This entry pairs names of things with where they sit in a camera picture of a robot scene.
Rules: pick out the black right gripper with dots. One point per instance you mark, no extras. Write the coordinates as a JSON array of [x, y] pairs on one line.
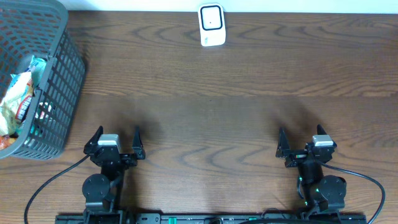
[[283, 150]]

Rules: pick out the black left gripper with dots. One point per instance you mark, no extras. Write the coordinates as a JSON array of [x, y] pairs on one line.
[[115, 158]]

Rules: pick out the cream wipes pack blue edges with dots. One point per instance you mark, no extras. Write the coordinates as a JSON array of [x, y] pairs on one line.
[[16, 102]]

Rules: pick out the green soft wipes pack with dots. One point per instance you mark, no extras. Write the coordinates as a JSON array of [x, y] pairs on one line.
[[36, 68]]

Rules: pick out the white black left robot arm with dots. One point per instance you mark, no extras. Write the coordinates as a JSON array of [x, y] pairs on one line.
[[102, 191]]

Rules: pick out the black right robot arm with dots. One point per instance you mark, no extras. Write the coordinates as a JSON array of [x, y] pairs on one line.
[[323, 194]]

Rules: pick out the white barcode scanner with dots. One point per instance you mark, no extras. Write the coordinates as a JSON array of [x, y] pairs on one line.
[[212, 25]]

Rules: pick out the orange tissue pack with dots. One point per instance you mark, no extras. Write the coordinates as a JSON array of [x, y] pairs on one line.
[[6, 141]]

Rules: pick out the grey plastic mesh basket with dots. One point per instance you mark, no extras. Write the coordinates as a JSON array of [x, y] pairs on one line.
[[39, 29]]

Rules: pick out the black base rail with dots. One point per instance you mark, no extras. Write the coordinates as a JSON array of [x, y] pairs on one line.
[[156, 218]]

